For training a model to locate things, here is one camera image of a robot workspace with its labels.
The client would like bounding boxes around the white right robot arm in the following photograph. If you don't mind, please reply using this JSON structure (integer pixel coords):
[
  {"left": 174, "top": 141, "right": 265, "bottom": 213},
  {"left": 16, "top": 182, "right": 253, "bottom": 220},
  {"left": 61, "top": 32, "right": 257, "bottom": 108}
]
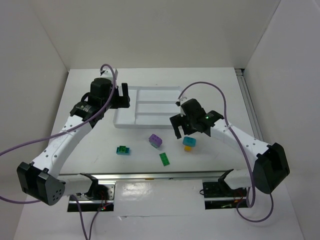
[{"left": 170, "top": 98, "right": 290, "bottom": 194}]

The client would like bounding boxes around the teal round lego brick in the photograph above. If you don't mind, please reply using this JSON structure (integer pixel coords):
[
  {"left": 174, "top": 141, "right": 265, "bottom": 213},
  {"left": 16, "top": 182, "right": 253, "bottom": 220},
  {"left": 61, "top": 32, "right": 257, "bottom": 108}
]
[{"left": 182, "top": 136, "right": 197, "bottom": 148}]

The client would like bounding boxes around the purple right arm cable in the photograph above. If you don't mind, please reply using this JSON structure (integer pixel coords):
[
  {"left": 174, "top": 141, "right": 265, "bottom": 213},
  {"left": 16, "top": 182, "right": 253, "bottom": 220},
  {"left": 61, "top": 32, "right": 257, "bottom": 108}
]
[{"left": 178, "top": 81, "right": 274, "bottom": 223}]

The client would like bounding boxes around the white plastic divided tray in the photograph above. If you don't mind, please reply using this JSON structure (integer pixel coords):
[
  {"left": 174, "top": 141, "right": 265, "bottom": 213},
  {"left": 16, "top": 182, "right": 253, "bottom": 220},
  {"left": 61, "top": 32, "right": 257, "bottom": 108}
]
[{"left": 113, "top": 86, "right": 182, "bottom": 129}]

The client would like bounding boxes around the small green lego brick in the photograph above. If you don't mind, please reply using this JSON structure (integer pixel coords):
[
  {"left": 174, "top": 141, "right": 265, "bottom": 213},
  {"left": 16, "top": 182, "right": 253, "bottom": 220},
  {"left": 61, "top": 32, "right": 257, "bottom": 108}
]
[{"left": 118, "top": 146, "right": 127, "bottom": 154}]

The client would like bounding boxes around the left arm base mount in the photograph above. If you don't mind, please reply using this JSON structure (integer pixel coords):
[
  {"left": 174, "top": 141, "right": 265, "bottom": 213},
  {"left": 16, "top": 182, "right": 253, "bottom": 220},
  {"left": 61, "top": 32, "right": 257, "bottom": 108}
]
[{"left": 59, "top": 173, "right": 116, "bottom": 212}]

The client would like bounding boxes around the aluminium front rail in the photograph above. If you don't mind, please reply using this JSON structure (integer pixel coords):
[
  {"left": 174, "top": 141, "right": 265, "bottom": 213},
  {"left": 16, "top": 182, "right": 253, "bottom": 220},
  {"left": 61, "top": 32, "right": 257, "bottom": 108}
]
[{"left": 58, "top": 169, "right": 236, "bottom": 185}]

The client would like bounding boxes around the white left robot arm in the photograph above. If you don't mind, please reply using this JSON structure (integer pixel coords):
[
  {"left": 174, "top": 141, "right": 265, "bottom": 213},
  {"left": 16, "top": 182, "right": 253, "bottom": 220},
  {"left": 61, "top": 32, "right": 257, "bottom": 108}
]
[{"left": 16, "top": 77, "right": 130, "bottom": 206}]

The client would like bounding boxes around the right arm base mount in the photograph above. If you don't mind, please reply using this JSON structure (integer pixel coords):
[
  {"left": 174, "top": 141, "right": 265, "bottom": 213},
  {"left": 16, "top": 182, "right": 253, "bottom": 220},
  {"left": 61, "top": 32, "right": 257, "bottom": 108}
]
[{"left": 199, "top": 169, "right": 248, "bottom": 210}]

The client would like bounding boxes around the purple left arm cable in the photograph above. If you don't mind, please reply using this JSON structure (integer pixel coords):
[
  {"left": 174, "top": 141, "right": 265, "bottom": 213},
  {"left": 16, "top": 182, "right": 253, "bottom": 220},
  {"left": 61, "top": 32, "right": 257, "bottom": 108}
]
[{"left": 0, "top": 64, "right": 131, "bottom": 240}]

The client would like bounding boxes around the aluminium rail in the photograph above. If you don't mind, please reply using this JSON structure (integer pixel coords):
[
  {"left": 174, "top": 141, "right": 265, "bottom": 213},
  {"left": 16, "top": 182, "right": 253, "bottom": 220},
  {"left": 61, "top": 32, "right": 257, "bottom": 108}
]
[
  {"left": 234, "top": 68, "right": 264, "bottom": 141},
  {"left": 58, "top": 169, "right": 236, "bottom": 185}
]

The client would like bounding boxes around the yellow lego brick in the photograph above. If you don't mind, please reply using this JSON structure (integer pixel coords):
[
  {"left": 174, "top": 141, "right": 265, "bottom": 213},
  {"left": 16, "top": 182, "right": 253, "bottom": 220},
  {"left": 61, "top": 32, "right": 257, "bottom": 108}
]
[{"left": 184, "top": 146, "right": 193, "bottom": 152}]

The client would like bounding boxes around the green flat lego plate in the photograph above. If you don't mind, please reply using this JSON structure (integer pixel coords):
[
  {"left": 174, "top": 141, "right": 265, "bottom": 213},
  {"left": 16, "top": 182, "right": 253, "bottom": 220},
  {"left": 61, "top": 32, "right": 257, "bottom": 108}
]
[{"left": 159, "top": 152, "right": 170, "bottom": 167}]

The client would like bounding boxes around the aluminium right side rail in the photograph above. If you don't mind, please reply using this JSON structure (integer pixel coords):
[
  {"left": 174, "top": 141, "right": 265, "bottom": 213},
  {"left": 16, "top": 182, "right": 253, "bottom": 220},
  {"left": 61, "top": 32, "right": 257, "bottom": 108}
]
[{"left": 234, "top": 68, "right": 264, "bottom": 141}]

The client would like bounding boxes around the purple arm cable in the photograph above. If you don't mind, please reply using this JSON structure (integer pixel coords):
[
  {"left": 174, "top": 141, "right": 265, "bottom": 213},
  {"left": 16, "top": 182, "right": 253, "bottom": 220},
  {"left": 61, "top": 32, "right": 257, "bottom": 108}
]
[
  {"left": 0, "top": 64, "right": 131, "bottom": 240},
  {"left": 178, "top": 81, "right": 274, "bottom": 223}
]

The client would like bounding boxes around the purple lego brick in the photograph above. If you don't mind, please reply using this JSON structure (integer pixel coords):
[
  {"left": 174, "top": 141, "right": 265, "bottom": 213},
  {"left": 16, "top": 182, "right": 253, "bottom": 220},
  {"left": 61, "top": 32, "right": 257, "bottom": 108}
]
[{"left": 148, "top": 134, "right": 163, "bottom": 149}]

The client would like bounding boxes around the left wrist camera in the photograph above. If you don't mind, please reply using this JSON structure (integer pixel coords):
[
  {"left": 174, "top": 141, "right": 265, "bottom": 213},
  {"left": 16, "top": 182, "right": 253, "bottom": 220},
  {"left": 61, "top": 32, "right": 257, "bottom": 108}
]
[{"left": 100, "top": 68, "right": 118, "bottom": 79}]

